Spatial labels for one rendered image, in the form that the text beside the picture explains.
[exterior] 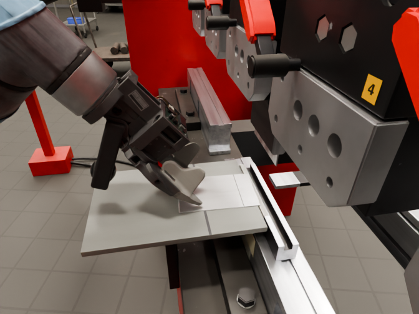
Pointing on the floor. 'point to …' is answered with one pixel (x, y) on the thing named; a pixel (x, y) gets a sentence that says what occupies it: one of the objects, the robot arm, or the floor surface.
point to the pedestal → (60, 152)
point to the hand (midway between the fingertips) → (190, 189)
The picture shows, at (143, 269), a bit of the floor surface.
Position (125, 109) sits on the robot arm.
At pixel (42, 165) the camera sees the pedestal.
